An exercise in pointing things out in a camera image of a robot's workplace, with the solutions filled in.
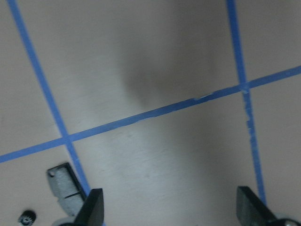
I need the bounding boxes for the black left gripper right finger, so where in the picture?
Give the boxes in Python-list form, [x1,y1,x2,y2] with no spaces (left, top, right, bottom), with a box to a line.
[236,186,278,226]

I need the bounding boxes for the black brake pad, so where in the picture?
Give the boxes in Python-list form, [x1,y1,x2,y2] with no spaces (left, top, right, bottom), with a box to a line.
[46,162,87,217]

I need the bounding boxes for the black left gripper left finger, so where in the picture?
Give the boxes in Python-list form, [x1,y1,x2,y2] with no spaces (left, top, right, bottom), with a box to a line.
[73,188,104,226]

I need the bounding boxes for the small black bearing gear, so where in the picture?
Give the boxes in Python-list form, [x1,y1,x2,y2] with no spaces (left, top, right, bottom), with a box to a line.
[18,210,36,226]

